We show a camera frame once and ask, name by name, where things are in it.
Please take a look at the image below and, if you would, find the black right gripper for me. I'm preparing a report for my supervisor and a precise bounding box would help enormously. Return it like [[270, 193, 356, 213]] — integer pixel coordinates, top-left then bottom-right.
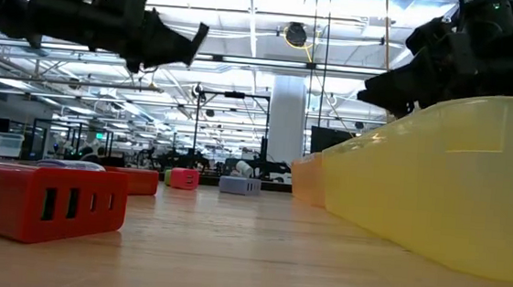
[[355, 0, 513, 128]]

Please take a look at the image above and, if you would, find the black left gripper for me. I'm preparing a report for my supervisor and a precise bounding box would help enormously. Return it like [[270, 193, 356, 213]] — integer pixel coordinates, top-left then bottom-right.
[[24, 0, 213, 79]]

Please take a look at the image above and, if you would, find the pinkish red cube charger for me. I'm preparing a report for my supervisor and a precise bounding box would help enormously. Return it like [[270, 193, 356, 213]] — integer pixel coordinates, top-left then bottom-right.
[[168, 166, 201, 192]]

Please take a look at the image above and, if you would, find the red rectangular charger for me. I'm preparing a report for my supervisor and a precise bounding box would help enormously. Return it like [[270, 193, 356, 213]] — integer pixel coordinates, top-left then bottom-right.
[[102, 165, 161, 198]]

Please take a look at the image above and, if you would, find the lavender multi-port charger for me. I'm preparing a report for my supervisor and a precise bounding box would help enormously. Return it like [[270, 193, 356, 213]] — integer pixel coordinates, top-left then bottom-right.
[[218, 174, 263, 198]]

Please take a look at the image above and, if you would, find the red four-port charger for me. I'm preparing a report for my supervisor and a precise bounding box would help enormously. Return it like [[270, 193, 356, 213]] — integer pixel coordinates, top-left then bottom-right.
[[0, 159, 132, 251]]

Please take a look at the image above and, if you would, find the black monitor screen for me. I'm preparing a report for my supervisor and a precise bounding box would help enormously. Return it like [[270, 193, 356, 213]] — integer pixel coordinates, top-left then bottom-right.
[[308, 125, 356, 157]]

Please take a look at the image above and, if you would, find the long ceiling light strip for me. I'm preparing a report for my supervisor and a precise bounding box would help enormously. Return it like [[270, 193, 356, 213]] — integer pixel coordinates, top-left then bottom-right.
[[0, 37, 388, 78]]

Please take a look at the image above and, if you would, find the yellow translucent tray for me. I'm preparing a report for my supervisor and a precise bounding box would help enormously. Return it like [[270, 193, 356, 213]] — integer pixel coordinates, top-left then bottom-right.
[[313, 80, 513, 284]]

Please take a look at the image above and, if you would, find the white round column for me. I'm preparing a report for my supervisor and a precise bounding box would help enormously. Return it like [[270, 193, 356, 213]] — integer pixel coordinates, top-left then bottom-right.
[[265, 73, 310, 167]]

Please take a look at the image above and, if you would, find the orange translucent tray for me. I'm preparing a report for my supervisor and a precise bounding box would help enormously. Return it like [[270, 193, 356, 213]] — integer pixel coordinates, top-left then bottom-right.
[[287, 149, 330, 209]]

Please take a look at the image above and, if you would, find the white cylinder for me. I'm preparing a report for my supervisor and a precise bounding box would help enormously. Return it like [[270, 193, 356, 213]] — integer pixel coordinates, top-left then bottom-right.
[[234, 158, 256, 179]]

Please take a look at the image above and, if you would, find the clear plastic storage bin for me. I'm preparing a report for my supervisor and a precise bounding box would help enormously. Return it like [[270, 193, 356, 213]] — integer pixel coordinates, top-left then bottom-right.
[[0, 131, 27, 160]]

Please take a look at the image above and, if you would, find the small hanging cable reel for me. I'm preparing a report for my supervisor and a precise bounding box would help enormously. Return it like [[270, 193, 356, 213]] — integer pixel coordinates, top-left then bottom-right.
[[190, 80, 206, 101]]

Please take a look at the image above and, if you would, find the yellow hanging cable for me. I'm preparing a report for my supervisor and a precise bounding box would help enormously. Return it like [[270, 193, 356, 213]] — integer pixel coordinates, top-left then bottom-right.
[[374, 0, 401, 123]]

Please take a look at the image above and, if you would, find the black hanging cable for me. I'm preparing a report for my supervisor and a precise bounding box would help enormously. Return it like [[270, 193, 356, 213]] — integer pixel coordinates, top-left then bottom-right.
[[316, 0, 334, 128]]

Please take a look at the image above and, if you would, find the tall black gantry frame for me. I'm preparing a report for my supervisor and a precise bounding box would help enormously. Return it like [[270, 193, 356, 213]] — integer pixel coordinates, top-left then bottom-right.
[[191, 88, 273, 164]]

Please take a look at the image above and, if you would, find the black hanging cable reel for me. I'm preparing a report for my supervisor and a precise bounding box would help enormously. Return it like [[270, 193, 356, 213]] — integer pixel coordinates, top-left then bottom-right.
[[283, 20, 310, 48]]

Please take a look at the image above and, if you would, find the black aluminium table frame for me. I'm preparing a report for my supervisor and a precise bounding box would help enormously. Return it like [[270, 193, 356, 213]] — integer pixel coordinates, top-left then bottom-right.
[[157, 171, 294, 194]]

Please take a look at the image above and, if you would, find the black cage frame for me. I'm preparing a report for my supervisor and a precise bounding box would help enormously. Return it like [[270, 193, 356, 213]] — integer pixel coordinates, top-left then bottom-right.
[[28, 117, 116, 167]]

